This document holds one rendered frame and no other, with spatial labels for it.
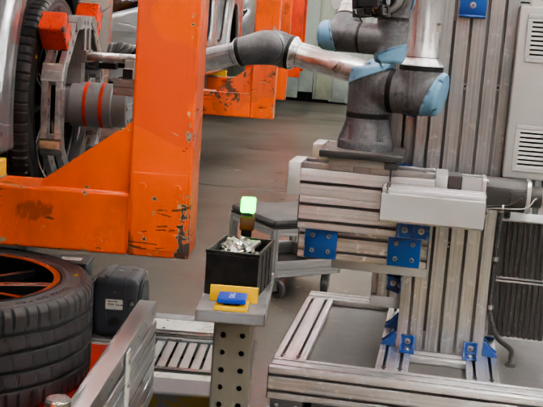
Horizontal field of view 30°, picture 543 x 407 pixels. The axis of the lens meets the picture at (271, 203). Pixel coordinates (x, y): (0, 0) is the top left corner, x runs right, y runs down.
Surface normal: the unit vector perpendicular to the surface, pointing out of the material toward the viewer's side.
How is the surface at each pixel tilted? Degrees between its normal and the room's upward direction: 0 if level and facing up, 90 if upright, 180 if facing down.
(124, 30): 90
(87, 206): 90
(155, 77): 90
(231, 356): 90
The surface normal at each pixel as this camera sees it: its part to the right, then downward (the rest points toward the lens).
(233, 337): -0.05, 0.17
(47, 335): 0.81, 0.15
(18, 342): 0.66, 0.18
